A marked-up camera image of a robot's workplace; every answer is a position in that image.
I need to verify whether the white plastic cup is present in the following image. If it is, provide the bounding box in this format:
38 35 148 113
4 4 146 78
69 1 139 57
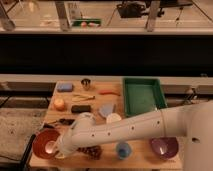
106 113 121 123

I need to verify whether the green plastic tray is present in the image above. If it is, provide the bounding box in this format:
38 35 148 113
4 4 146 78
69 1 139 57
122 78 167 117

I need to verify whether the orange apple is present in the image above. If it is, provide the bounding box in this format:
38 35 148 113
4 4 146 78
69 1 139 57
53 98 66 111

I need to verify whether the bunch of dark grapes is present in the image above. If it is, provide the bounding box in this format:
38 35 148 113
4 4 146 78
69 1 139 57
78 146 102 160

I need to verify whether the blue plastic cup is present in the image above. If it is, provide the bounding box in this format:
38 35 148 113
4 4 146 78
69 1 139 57
116 142 132 160

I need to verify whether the light blue cloth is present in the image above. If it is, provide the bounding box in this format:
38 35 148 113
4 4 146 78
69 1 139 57
98 103 115 118

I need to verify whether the black chair back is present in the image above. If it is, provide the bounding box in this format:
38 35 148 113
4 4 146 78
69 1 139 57
20 134 36 171

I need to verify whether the purple plastic bowl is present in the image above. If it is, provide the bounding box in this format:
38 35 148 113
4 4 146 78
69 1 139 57
149 137 179 160

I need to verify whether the blue sponge block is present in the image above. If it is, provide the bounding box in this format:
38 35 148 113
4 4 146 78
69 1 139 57
56 83 73 92

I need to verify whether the red plastic bowl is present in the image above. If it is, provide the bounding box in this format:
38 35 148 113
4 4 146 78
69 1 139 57
32 129 60 159

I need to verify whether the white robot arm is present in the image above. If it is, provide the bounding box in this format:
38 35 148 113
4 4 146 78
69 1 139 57
57 101 213 171

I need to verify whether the small metal cup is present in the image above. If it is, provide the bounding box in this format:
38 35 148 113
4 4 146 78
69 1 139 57
81 78 91 91

